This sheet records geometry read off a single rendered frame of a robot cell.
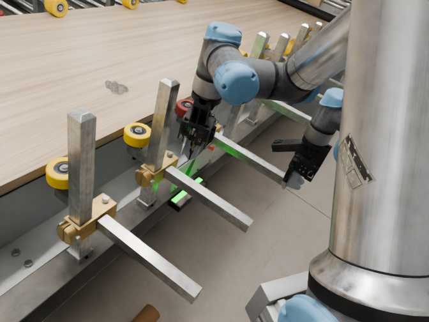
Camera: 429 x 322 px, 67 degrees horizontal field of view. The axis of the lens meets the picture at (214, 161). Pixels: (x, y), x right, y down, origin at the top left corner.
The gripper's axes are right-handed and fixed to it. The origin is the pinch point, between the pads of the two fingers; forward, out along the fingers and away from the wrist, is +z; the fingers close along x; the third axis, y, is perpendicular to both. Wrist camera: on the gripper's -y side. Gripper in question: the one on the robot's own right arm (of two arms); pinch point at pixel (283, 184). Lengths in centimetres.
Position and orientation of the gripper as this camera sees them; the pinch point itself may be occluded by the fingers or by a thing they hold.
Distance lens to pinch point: 109.4
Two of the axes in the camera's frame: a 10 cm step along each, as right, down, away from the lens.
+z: -2.5, 7.6, 6.1
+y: 8.2, 5.0, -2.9
